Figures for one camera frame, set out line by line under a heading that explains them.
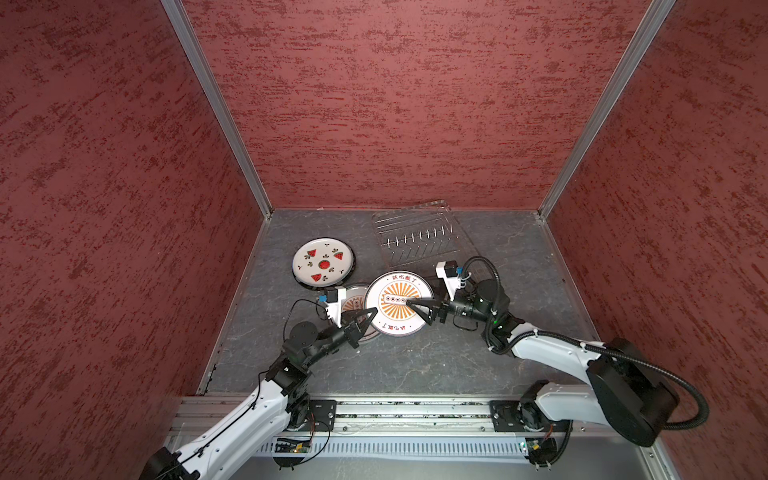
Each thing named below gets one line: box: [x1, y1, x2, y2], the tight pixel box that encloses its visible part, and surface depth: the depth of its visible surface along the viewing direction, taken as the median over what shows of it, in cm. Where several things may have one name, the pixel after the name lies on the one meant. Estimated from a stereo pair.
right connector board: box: [525, 437, 558, 471], surface depth 73 cm
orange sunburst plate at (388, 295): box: [364, 270, 434, 337], surface depth 74 cm
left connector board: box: [275, 438, 311, 453], surface depth 73 cm
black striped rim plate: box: [292, 237, 357, 290], surface depth 103 cm
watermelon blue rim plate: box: [292, 237, 356, 288], surface depth 103 cm
